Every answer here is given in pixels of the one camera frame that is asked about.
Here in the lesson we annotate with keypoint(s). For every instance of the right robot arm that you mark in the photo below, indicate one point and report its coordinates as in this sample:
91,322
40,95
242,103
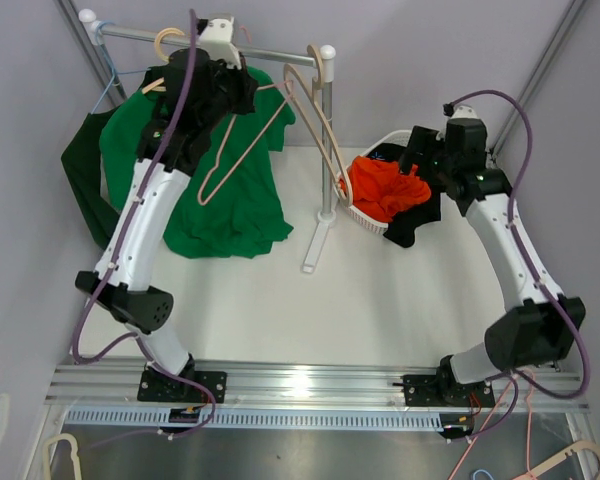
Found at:
540,321

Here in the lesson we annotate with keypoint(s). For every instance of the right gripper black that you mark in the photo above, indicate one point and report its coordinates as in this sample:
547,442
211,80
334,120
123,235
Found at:
424,142

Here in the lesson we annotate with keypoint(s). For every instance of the beige hanger of black shirt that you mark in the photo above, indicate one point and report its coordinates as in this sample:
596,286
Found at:
302,96

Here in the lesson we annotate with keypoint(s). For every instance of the orange t shirt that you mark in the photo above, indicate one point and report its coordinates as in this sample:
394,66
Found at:
381,190

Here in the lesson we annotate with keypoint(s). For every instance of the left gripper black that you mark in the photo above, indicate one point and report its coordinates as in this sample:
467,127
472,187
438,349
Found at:
246,83

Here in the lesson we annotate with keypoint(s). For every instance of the beige hanger of green shirt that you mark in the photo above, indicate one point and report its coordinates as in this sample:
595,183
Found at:
158,85

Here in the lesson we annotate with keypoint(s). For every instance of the metal clothes rack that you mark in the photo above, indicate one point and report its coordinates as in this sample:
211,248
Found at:
314,73

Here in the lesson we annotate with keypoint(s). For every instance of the black t shirt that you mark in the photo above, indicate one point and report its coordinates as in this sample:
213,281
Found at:
402,229

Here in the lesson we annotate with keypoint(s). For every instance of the green t shirt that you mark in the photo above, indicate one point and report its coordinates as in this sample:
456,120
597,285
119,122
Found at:
231,206

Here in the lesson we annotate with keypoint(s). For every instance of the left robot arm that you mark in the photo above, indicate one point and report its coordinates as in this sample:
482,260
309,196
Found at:
201,90

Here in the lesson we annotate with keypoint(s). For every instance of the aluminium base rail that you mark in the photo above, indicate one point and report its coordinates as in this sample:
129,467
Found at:
249,395

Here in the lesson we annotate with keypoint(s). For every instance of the white perforated basket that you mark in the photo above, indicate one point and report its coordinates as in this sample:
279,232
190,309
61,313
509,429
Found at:
397,137

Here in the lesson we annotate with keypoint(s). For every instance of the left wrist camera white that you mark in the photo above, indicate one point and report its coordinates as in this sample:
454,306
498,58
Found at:
216,39

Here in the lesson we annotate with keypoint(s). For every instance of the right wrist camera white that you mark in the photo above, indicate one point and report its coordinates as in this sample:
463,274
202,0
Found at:
460,113

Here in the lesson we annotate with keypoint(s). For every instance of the white green raglan shirt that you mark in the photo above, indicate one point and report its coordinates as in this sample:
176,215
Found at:
99,162

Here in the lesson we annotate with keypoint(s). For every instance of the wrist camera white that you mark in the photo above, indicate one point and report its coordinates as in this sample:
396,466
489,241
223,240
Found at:
216,39
460,113

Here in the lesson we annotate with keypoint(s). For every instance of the blue thin hanger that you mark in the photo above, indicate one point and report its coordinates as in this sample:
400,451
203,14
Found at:
114,90

